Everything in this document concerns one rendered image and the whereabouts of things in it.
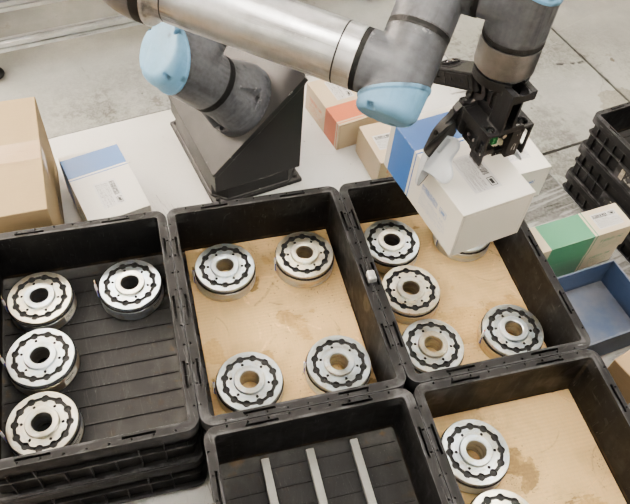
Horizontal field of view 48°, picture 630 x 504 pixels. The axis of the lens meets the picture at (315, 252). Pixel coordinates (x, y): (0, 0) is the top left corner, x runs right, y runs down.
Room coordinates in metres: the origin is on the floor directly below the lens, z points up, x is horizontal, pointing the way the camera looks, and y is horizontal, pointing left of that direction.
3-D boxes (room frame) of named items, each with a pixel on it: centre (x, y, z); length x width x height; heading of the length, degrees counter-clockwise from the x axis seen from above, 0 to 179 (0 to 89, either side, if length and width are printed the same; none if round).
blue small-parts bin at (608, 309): (0.78, -0.53, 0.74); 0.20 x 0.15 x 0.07; 116
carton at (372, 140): (1.17, -0.17, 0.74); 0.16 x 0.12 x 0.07; 115
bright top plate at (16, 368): (0.50, 0.40, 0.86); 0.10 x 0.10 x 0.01
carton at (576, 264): (0.92, -0.49, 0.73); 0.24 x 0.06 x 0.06; 118
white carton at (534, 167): (1.12, -0.37, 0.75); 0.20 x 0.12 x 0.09; 115
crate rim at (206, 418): (0.63, 0.05, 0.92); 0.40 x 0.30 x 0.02; 19
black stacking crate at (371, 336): (0.63, 0.05, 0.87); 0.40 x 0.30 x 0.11; 19
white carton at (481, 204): (0.75, -0.20, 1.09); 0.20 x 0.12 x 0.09; 30
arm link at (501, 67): (0.73, -0.21, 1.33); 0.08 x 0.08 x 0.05
